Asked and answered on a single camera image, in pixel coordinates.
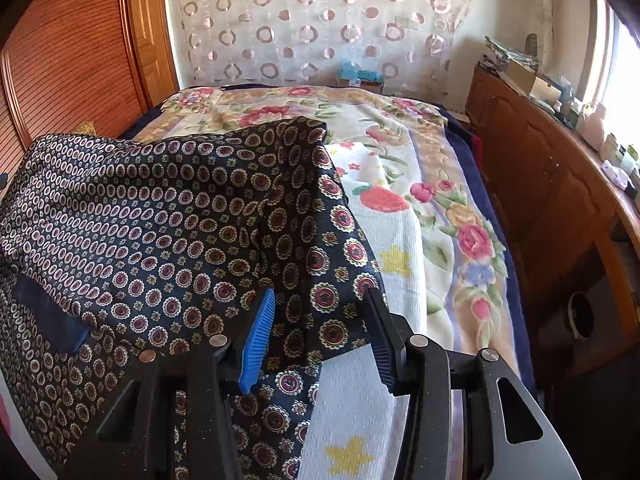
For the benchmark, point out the wooden slatted wardrobe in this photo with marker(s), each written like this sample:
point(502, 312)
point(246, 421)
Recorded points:
point(65, 60)

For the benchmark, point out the navy bed sheet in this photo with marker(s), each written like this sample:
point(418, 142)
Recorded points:
point(475, 145)

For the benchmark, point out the floral blanket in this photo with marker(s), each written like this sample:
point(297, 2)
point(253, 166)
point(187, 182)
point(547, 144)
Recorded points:
point(435, 160)

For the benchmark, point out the white strawberry flower sheet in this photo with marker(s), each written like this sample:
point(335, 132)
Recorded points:
point(395, 260)

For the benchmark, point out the stack of folded cloths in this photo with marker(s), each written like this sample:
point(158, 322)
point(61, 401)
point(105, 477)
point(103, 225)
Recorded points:
point(507, 51)

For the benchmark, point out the window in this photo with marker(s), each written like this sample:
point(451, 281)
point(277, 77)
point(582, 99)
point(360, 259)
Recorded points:
point(620, 60)

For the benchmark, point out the blue item behind bed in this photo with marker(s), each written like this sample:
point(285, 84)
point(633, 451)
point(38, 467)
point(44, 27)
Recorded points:
point(360, 76)

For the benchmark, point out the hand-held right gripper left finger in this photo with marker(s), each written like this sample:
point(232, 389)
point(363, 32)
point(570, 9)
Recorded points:
point(257, 340)

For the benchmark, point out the open cardboard box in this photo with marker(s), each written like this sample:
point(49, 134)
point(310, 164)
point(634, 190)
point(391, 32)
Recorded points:
point(530, 80)

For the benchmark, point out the wooden cabinet counter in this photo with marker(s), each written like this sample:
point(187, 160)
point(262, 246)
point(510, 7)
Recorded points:
point(540, 185)

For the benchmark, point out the white tied window curtain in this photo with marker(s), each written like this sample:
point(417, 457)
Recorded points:
point(542, 10)

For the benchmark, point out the pink white bottle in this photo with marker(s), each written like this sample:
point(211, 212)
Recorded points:
point(594, 127)

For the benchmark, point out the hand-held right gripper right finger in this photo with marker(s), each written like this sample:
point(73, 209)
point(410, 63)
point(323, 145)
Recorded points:
point(380, 345)

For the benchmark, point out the sheer circle-patterned curtain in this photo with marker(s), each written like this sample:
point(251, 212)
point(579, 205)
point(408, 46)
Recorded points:
point(325, 20)

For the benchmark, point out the dark circle-patterned blouse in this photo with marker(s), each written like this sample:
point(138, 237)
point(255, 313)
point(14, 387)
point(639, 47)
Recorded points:
point(150, 210)

